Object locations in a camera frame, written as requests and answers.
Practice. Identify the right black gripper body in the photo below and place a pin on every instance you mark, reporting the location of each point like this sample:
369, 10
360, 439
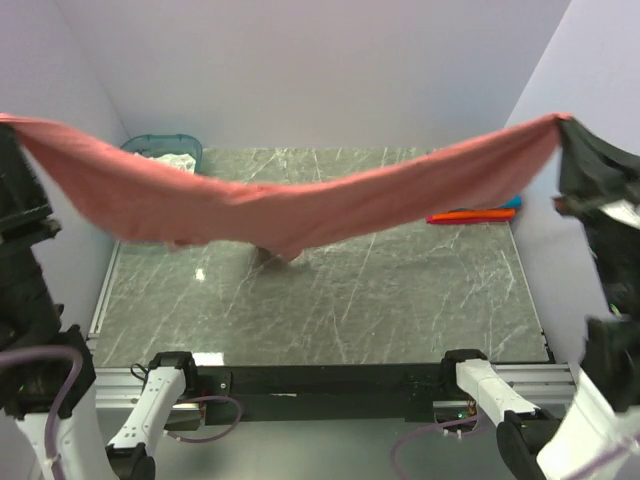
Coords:
596, 186

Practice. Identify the dusty red t-shirt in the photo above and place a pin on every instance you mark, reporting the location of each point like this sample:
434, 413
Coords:
141, 200

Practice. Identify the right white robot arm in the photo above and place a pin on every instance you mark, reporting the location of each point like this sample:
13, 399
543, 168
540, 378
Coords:
600, 429

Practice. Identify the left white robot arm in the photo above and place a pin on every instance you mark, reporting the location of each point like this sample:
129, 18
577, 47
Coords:
48, 380

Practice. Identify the folded blue t-shirt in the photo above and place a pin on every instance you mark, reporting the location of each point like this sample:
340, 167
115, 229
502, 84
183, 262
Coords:
514, 203

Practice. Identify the folded orange t-shirt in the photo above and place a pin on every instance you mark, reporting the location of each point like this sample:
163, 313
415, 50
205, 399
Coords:
472, 216

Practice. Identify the black base beam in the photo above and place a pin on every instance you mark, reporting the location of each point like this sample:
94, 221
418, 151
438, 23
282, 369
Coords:
329, 392

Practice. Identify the crumpled white t-shirt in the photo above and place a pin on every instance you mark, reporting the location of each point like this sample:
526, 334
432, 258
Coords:
182, 162

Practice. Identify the teal plastic bin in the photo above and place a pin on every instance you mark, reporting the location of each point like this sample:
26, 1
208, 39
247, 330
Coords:
156, 145

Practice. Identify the aluminium frame rail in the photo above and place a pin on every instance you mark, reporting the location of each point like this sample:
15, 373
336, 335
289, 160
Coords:
542, 384

